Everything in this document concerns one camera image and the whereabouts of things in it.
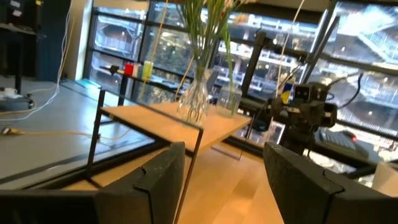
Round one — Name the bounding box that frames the grey device red light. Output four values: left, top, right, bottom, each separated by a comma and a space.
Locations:
313, 128, 361, 156

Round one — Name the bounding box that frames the ribbed cylindrical glass vase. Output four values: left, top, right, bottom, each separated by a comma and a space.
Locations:
215, 85, 243, 119

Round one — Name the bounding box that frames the yellow hanging cable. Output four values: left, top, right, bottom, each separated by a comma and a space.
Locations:
138, 0, 170, 100

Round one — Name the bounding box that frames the white hanging cable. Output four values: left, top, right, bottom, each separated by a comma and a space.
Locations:
274, 0, 306, 98

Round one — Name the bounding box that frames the yellow floor cable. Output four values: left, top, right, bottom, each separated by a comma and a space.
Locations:
0, 126, 133, 141

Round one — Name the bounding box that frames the wooden shelf black metal frame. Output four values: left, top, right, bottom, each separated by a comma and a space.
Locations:
86, 88, 252, 224

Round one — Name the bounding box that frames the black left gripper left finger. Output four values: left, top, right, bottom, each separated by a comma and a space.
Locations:
0, 141, 187, 224

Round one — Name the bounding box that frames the black table edge rail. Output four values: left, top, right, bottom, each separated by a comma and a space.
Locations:
0, 136, 385, 191

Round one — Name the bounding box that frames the blue and yellow box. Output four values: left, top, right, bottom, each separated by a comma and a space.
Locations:
280, 82, 295, 105

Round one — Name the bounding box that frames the white floor cable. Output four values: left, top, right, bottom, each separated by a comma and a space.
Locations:
0, 15, 77, 123

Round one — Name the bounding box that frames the black desk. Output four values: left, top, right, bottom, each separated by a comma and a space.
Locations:
0, 22, 48, 96

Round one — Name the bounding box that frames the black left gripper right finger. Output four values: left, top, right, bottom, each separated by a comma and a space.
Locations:
263, 141, 398, 224

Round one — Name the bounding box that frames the bulbous clear glass vase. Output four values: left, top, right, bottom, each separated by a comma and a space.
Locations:
176, 67, 216, 126

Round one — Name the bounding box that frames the red tulip green stem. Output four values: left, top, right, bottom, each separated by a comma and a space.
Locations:
221, 21, 234, 116
226, 46, 239, 116

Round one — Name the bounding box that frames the white object on floor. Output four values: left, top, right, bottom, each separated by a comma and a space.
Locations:
0, 87, 19, 101

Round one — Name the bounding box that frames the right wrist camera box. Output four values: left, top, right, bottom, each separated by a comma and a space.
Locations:
293, 83, 312, 102

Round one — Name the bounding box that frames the yellow-green translucent container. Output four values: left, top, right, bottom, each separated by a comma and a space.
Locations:
142, 60, 154, 80

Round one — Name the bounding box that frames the red artificial flower bunch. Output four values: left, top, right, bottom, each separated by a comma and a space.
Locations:
178, 0, 215, 122

